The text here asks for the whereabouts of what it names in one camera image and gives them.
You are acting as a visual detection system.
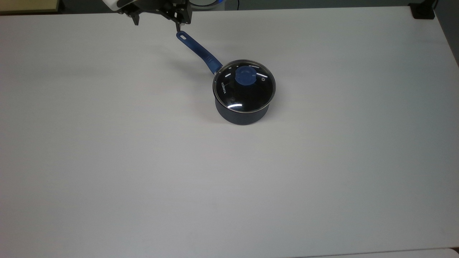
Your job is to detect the white robot base blue ring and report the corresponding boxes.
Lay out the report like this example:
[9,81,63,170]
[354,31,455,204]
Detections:
[189,0,226,8]

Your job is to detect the yellowish wooden board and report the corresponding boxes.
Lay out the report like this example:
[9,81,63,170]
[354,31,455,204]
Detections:
[0,0,61,14]

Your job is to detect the black table clamp mount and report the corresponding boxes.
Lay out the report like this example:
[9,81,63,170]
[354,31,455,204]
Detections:
[409,0,437,20]

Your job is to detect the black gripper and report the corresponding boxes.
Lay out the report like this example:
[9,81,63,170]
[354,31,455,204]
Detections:
[117,0,193,33]

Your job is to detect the dark blue saucepan blue handle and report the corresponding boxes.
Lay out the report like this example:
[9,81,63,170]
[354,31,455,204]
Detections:
[175,31,276,126]

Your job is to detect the glass lid blue knob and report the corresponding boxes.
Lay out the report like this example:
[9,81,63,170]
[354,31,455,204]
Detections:
[212,59,277,113]

